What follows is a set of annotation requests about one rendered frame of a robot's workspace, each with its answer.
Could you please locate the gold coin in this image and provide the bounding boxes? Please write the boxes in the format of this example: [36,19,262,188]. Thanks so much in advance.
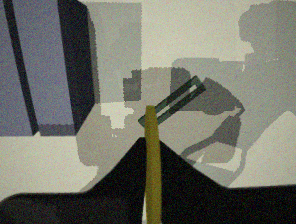
[144,105,162,224]

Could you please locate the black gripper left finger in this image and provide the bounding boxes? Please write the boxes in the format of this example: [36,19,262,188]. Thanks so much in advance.
[0,137,147,224]

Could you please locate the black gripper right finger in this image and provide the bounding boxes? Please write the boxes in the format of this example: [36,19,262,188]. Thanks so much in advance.
[159,140,296,224]

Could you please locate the dark grey box side wall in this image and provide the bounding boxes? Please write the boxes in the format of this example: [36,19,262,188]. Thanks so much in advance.
[68,0,95,124]

